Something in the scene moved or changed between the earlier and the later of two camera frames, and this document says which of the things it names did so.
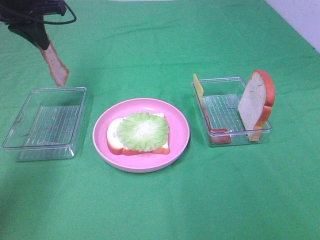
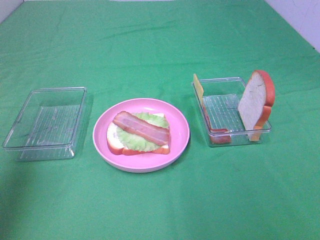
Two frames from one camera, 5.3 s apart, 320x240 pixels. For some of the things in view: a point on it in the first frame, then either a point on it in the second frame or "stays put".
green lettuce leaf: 143,131 stays put
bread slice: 117,147 stays put
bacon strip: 217,136 stays put
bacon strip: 59,70 -> 156,134
